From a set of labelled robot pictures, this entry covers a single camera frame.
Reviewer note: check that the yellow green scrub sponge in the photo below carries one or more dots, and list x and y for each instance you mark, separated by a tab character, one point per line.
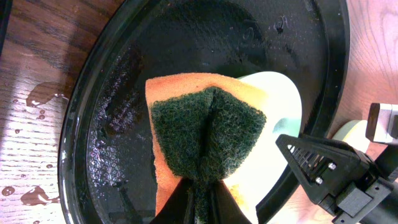
203	125

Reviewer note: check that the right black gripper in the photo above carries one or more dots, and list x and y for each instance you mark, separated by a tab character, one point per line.
342	180

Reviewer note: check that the light blue plate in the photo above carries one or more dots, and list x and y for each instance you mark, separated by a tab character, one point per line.
264	165

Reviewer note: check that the black round tray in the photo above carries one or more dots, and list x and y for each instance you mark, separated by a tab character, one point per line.
105	164

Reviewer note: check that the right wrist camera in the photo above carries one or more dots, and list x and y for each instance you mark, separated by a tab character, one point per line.
382	123

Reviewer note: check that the yellow plate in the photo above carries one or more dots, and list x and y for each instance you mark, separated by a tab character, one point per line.
354	134

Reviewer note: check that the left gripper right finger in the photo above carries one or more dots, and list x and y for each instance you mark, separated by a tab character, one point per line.
223	207

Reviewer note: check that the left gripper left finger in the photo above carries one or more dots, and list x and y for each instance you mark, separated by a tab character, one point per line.
179	209

